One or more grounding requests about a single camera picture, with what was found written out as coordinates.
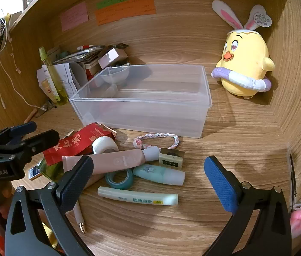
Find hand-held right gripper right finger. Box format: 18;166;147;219
202;155;292;256

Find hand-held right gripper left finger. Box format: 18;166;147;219
5;155;95;256

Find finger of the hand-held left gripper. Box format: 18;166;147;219
0;121;37;150
0;129;60;164

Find red foil packet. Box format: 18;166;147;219
43;123;117;166

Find white pen with gold tip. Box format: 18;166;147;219
72;200;87;234

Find small barcode label pack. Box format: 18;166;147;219
28;166;42;180

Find teal tape roll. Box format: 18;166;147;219
105;169;134;190

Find pink cosmetic tube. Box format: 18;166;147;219
62;146;161;175

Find white tape roll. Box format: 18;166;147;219
92;136;119;154

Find mahjong tile block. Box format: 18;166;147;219
158;147;185;169

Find mint green small bottle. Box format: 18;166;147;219
133;164;186;186

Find white and green tube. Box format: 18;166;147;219
98;186;179;206

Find pink white braided bracelet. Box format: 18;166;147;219
133;133;180;150

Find clear plastic storage box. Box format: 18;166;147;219
69;64;213;139

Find wooden stick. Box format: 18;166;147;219
24;108;37;124

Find orange sunscreen bottle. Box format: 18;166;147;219
41;79;60;102

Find yellow-green spray bottle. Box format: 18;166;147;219
38;47;69;105

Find yellow packet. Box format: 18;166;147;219
42;221;60;249

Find white paper booklets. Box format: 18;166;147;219
53;63;88;96

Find stack of cards and books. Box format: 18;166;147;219
54;45;105;67

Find open pink cardboard box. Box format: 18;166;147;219
98;44;129;70

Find pink sticky note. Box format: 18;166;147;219
60;1;89;32

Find yellow chick plush toy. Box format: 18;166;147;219
210;0;276;99

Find orange sticky note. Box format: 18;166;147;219
95;0;157;26

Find green sticky note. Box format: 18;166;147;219
96;0;138;9

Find white charging cable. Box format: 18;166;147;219
0;19;50;110

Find pink paw keychain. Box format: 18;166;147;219
289;197;301;239

